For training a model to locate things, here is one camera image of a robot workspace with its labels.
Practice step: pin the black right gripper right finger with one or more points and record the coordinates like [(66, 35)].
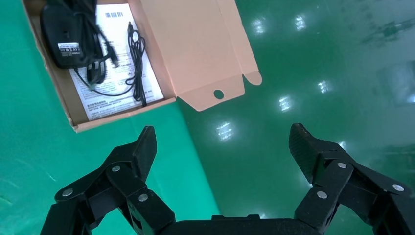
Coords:
[(356, 201)]

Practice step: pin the black power adapter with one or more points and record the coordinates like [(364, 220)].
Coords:
[(61, 32)]

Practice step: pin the white printed manual sheet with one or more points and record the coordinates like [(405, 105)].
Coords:
[(110, 107)]

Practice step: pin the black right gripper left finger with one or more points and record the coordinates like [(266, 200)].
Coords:
[(97, 201)]

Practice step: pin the brown cardboard box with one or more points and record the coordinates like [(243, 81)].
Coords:
[(194, 48)]

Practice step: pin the green table cloth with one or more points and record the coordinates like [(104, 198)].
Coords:
[(32, 168)]

